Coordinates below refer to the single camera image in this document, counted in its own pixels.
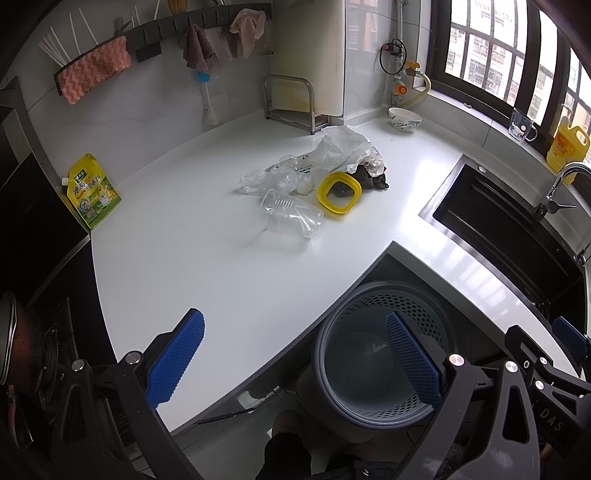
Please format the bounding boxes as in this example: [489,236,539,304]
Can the window frame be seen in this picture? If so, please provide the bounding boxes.
[428,1,590,153]

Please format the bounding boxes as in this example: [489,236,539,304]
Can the dark grey cloth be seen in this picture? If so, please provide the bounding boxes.
[349,164,389,191]

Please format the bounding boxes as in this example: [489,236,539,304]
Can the grey perforated trash basket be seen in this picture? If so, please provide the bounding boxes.
[295,281,456,443]

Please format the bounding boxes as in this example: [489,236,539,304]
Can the yellow plastic lid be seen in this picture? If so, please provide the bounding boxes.
[317,172,363,215]

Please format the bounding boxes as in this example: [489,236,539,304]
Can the yellow green detergent pouch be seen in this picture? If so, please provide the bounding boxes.
[62,153,121,229]

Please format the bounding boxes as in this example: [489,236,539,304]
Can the pink hanging towel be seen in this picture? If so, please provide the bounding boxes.
[221,9,266,59]

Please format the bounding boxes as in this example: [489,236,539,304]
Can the steel cutting board rack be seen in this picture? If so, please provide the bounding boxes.
[263,74,332,135]

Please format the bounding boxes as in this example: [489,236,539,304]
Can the white cutting board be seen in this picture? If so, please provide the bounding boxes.
[270,0,346,117]

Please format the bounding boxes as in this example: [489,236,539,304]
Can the black wall rail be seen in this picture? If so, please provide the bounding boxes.
[53,2,273,96]

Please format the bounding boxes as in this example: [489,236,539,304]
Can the yellow oil jug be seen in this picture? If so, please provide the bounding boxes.
[546,116,590,174]

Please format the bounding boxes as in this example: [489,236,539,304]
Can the chrome faucet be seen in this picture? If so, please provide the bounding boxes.
[533,162,591,221]

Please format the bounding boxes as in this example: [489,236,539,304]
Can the pink sponge cloth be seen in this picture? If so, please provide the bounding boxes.
[54,35,131,105]

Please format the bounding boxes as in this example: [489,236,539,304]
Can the black stove top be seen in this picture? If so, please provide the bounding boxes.
[1,155,116,450]

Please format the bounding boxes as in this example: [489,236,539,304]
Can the white chopsticks bundle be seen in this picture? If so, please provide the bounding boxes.
[37,3,99,67]

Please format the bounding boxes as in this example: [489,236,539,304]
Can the purple hanging rag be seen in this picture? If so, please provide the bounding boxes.
[183,24,215,75]

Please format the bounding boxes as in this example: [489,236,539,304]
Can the black kitchen sink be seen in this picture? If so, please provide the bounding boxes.
[420,155,589,333]

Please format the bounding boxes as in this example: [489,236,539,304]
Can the gas valve with hose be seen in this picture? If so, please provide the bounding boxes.
[380,1,432,109]

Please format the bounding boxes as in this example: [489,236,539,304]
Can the clear plastic wrap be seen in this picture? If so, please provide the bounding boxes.
[238,154,318,196]

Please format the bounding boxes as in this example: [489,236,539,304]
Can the white patterned ceramic bowl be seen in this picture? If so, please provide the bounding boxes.
[388,107,423,133]

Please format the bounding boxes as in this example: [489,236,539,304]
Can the white bottle brush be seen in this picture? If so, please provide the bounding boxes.
[197,71,221,127]

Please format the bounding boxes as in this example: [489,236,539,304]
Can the clear glass mug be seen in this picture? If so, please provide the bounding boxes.
[508,109,538,143]

